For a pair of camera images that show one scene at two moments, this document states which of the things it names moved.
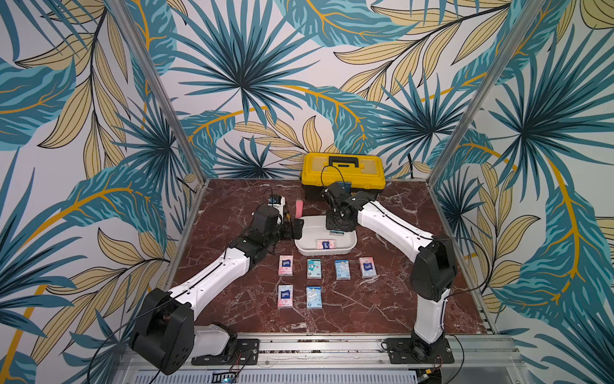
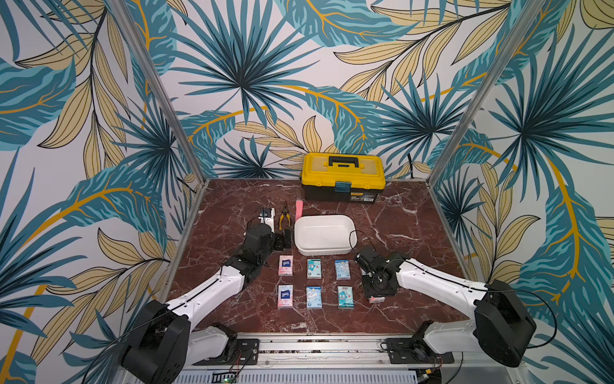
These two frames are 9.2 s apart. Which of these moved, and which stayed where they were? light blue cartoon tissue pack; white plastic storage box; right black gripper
Moved: right black gripper
Stayed: light blue cartoon tissue pack; white plastic storage box
